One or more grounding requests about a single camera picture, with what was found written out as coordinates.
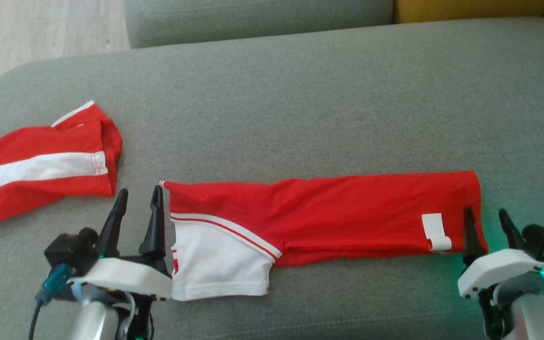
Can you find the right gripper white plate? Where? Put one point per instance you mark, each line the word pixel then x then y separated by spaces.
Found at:
pixel 498 269

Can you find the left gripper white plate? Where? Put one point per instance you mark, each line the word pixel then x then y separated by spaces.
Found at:
pixel 121 278

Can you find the red shorts with white stripe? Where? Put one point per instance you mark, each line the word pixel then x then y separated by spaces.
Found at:
pixel 40 141

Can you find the red white basketball jersey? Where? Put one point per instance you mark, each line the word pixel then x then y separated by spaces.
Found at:
pixel 338 212

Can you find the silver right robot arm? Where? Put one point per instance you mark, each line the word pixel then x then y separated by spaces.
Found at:
pixel 531 316

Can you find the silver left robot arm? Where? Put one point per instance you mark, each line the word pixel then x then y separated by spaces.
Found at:
pixel 95 321

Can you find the large grey sofa ottoman cushion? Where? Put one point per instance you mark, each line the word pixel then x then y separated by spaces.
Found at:
pixel 300 104

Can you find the large yellow sofa back cushion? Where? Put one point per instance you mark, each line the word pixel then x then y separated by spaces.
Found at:
pixel 470 9

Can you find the grey sofa seat cushion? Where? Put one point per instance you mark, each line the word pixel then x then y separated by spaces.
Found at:
pixel 253 19

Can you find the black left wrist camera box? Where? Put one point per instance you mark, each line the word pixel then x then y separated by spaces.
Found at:
pixel 69 248

